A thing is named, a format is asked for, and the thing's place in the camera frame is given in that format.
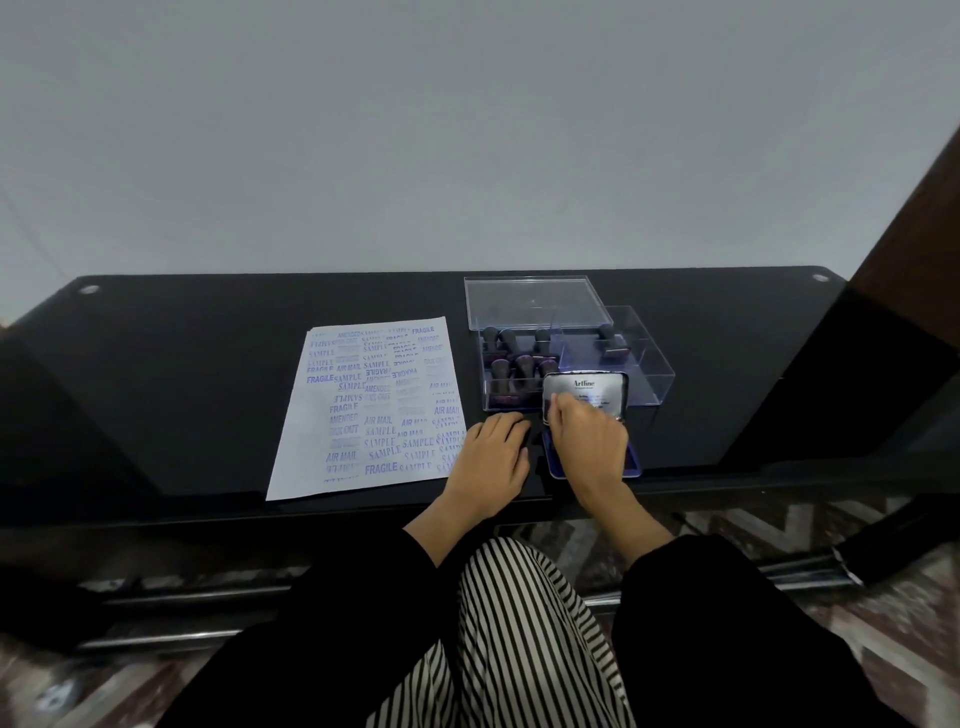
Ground person's left hand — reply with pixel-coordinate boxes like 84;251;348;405
447;411;534;520

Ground person's right hand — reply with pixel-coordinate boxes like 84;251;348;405
544;391;633;513

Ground blue ink pad metal tin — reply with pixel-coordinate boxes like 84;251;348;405
540;369;644;482

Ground person's right forearm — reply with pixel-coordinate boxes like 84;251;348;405
573;483;759;639

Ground person's left forearm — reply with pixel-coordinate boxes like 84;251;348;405
322;491;500;639

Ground clear plastic compartment box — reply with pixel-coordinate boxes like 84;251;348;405
480;305;677;414

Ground clear plastic box lid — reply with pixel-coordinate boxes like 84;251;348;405
463;276;594;333

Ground black white striped trousers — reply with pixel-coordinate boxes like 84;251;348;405
366;537;635;728

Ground white paper sheet blue stamped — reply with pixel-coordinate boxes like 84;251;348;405
265;316;469;502

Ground black long sleeved top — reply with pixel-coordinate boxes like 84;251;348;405
153;525;925;728

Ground black table leg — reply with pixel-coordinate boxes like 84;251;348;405
831;491;960;588

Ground brown wooden panel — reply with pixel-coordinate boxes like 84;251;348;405
846;123;960;310

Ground group of black handled stamps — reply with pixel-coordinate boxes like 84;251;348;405
482;325;564;410

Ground chrome table rail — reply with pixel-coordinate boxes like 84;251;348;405
75;577;624;654

